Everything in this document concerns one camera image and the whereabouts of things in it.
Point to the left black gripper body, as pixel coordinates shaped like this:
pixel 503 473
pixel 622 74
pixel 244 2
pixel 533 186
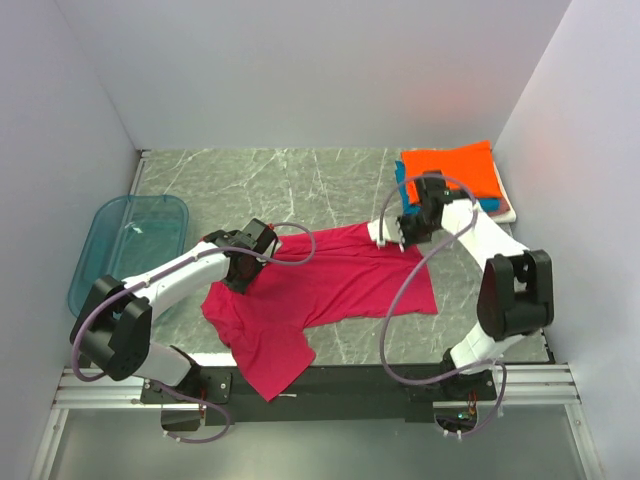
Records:
pixel 240 281

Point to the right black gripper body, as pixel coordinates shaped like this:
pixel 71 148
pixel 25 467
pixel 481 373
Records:
pixel 414 229

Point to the pink t-shirt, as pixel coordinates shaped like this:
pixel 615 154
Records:
pixel 318 279

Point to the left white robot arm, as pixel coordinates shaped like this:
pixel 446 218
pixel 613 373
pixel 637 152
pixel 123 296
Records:
pixel 112 334

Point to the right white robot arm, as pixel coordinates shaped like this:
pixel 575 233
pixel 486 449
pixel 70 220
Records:
pixel 516 294

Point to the folded blue t-shirt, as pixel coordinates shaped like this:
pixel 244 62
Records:
pixel 489 205

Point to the folded orange t-shirt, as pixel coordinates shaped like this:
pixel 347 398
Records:
pixel 473 165

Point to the folded mauve t-shirt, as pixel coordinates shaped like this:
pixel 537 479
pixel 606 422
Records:
pixel 502 207

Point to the folded white t-shirt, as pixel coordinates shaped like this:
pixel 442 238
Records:
pixel 511 216

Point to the teal transparent plastic bin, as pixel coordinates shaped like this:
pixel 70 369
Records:
pixel 129 235

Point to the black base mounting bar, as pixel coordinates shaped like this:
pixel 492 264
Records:
pixel 344 392

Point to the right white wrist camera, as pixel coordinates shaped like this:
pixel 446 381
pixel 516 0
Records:
pixel 386 231

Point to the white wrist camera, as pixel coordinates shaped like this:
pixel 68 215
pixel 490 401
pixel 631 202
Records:
pixel 275 241
pixel 386 231

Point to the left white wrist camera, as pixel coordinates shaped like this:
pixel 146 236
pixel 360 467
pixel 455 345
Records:
pixel 275 241

